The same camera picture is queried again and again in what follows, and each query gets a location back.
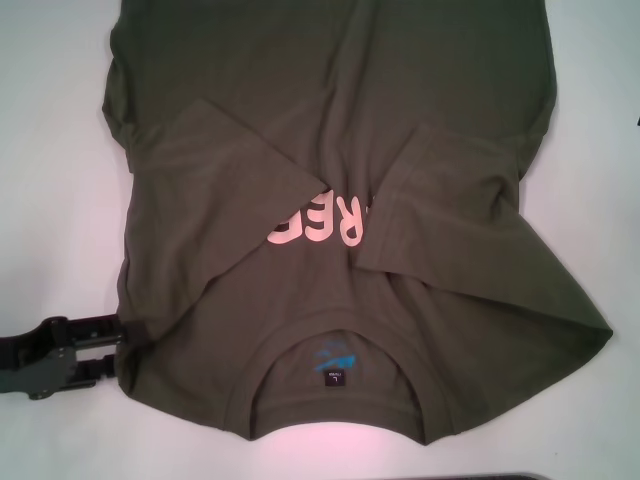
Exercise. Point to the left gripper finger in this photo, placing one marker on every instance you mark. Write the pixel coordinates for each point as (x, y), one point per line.
(135, 335)
(102, 367)

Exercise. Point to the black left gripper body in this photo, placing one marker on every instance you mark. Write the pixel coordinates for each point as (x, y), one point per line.
(40, 360)

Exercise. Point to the dark green printed t-shirt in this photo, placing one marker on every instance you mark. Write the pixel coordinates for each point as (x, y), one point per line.
(325, 75)

